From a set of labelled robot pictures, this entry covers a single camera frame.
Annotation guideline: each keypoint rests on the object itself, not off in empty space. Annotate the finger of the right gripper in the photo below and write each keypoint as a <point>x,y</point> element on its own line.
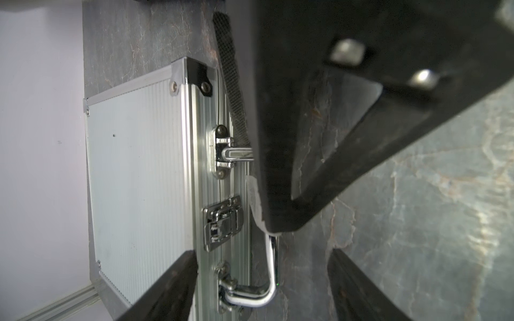
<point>324,91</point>

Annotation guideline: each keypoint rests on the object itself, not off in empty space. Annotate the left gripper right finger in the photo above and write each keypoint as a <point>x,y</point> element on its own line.
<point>355,296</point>

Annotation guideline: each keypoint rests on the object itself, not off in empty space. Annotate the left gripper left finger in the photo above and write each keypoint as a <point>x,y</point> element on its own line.
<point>172,295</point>

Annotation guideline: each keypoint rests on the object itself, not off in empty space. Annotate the silver aluminium poker case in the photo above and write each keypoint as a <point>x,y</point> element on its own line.
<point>166,175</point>

